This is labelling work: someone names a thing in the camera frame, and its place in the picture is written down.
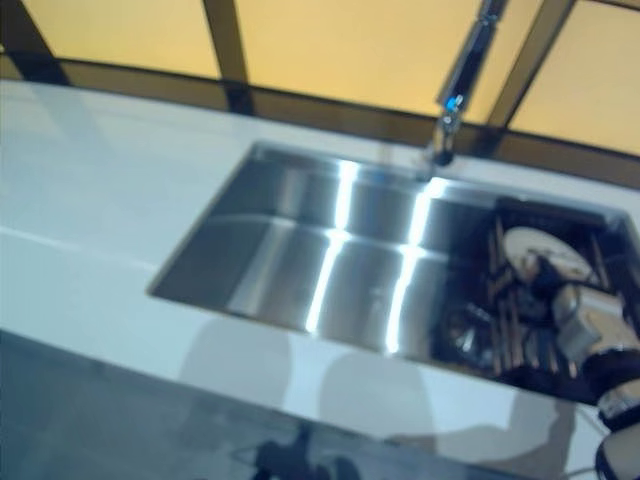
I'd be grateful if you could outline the black sink drying rack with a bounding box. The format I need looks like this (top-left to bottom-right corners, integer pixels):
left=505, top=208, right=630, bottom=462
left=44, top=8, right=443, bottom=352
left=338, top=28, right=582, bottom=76
left=438, top=196, right=629, bottom=401

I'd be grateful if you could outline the chrome gooseneck faucet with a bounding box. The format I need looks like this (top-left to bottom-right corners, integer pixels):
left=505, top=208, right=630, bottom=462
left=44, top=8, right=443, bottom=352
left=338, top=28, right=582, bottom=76
left=423, top=0, right=507, bottom=169

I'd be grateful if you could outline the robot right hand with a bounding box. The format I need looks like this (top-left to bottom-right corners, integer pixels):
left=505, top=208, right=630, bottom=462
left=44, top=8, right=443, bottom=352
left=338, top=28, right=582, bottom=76
left=517, top=253, right=569, bottom=314

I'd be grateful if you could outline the beige ceramic plate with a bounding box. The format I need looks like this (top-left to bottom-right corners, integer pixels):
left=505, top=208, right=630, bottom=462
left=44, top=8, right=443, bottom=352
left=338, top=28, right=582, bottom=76
left=502, top=226, right=592, bottom=287

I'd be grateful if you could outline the stainless steel sink basin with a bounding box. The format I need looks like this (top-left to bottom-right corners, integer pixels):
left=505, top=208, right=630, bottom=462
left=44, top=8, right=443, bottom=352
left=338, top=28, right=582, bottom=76
left=146, top=139, right=640, bottom=407

